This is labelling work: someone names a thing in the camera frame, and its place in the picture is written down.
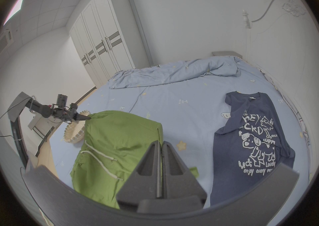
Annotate pale chest of drawers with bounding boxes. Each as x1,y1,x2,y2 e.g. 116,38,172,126
27,113,63,157

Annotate dark blue printed T-shirt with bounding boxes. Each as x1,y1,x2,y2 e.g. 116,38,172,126
210,91,296,205

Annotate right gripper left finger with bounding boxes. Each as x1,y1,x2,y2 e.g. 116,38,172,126
116,141,162,201

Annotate black cable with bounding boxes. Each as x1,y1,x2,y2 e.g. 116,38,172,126
0,97,34,119

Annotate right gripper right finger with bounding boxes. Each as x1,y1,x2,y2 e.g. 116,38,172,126
162,141,207,200

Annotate bed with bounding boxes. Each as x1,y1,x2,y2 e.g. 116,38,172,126
49,0,319,217

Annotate white wardrobe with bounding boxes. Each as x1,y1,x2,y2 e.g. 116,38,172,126
69,0,152,88

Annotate pale blue quilt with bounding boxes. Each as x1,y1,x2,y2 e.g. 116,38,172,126
108,56,242,89

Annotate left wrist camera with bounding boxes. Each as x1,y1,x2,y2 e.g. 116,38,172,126
56,94,68,108

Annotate round woven basket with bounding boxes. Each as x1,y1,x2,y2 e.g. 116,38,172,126
63,110,91,144

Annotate green shorts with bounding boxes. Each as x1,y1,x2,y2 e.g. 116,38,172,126
70,110,200,209

